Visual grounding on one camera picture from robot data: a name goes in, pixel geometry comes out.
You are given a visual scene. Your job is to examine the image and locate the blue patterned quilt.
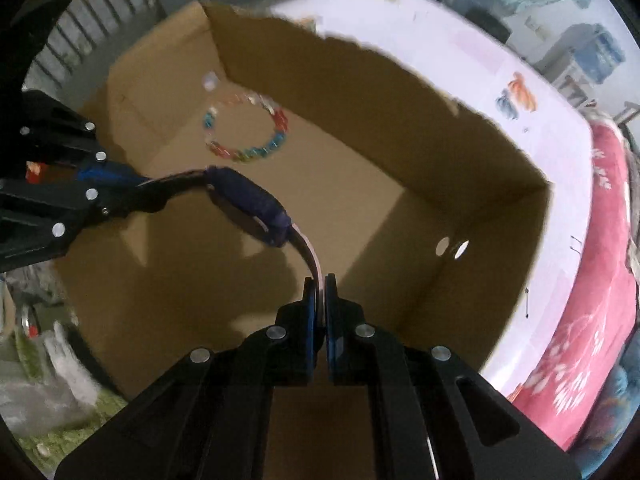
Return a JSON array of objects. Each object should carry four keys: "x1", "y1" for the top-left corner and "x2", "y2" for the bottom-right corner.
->
[{"x1": 575, "y1": 355, "x2": 640, "y2": 466}]

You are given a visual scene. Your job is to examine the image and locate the metal railing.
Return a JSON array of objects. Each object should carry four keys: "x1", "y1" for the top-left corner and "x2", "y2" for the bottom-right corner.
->
[{"x1": 30, "y1": 0, "x2": 162, "y2": 92}]

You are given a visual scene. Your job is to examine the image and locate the water dispenser with bottle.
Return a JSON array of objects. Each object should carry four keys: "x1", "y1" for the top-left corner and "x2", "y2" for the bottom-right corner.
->
[{"x1": 549, "y1": 22, "x2": 627, "y2": 85}]

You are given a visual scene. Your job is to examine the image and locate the clear plastic bag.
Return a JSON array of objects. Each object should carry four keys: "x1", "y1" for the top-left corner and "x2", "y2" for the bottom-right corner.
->
[{"x1": 0, "y1": 320, "x2": 103, "y2": 437}]

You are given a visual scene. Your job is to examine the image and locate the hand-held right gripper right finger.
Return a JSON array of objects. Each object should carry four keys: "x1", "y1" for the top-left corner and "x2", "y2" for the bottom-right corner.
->
[{"x1": 324, "y1": 274, "x2": 583, "y2": 480}]

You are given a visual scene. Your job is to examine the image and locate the black chain necklace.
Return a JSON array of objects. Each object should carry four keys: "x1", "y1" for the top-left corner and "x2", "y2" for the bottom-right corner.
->
[{"x1": 522, "y1": 235, "x2": 583, "y2": 321}]

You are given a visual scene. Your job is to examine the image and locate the pink floral blanket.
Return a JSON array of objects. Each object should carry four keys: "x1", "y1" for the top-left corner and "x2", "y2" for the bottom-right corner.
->
[{"x1": 510, "y1": 119, "x2": 640, "y2": 452}]

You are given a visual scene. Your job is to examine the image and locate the orange toy carrot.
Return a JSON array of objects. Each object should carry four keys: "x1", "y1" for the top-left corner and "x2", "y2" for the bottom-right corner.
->
[{"x1": 509, "y1": 73, "x2": 538, "y2": 112}]

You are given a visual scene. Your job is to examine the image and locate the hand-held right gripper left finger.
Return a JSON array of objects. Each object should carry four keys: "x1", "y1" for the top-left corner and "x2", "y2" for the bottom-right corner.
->
[{"x1": 54, "y1": 277, "x2": 326, "y2": 480}]

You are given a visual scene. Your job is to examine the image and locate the items inside box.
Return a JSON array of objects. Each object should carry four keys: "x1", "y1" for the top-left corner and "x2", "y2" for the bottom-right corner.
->
[{"x1": 202, "y1": 92, "x2": 290, "y2": 165}]

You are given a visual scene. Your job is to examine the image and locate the brown cardboard box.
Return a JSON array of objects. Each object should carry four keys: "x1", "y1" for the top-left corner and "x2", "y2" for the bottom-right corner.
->
[{"x1": 52, "y1": 0, "x2": 553, "y2": 480}]

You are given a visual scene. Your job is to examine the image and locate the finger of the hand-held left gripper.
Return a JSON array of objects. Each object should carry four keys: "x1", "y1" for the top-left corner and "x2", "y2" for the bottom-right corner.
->
[
  {"x1": 15, "y1": 91, "x2": 147, "y2": 186},
  {"x1": 0, "y1": 181, "x2": 172, "y2": 272}
]

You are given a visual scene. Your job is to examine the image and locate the blue hair clip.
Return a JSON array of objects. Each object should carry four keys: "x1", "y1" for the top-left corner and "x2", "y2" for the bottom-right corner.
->
[{"x1": 496, "y1": 91, "x2": 521, "y2": 121}]

